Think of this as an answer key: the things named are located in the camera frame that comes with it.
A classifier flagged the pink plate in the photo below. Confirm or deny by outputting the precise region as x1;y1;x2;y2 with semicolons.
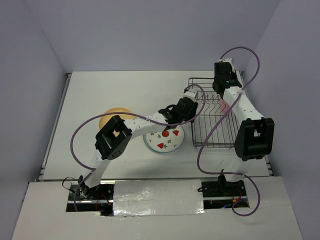
218;99;230;114

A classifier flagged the wire dish rack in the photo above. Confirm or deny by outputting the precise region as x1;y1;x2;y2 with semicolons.
188;77;239;149

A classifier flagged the white strawberry plate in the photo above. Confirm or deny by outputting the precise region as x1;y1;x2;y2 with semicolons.
143;125;185;154

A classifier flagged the yellow plate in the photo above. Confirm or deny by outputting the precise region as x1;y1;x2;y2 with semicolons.
99;107;136;130

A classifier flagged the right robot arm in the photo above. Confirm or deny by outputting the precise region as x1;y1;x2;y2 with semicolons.
212;58;275;196

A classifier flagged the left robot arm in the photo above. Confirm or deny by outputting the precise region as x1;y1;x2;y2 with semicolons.
78;93;198;200

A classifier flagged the silver taped panel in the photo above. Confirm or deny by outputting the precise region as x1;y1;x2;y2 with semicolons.
112;179;204;217

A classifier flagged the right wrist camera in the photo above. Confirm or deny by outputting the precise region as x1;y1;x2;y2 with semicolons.
218;57;236;73

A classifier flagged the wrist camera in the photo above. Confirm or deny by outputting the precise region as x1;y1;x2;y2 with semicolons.
218;57;236;73
183;87;198;102

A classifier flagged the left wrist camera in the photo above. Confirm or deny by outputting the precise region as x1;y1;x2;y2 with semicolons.
183;87;198;102

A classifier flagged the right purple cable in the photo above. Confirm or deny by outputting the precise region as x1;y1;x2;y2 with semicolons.
196;46;262;216

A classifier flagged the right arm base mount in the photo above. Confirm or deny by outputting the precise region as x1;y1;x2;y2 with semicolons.
197;175;249;210

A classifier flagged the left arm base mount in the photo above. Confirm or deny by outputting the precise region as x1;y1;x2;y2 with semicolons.
61;176;115;217

